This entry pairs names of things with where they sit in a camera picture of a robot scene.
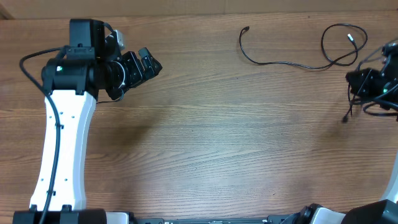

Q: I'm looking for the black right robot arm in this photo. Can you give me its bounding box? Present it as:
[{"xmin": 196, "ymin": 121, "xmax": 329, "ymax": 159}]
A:
[{"xmin": 275, "ymin": 40, "xmax": 397, "ymax": 224}]

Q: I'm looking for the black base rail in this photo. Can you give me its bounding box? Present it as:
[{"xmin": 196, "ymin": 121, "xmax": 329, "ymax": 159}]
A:
[{"xmin": 129, "ymin": 213, "xmax": 299, "ymax": 224}]

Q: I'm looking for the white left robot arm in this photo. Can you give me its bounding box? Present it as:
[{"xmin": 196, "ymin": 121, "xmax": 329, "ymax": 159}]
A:
[{"xmin": 12, "ymin": 45, "xmax": 162, "ymax": 223}]

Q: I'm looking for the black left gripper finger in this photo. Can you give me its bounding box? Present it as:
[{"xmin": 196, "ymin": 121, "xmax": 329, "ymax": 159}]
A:
[
  {"xmin": 141, "ymin": 58, "xmax": 162, "ymax": 81},
  {"xmin": 139, "ymin": 47, "xmax": 157, "ymax": 70}
]

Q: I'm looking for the black cable bundle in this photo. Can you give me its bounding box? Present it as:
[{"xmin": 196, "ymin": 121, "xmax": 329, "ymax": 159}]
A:
[{"xmin": 238, "ymin": 23, "xmax": 369, "ymax": 70}]

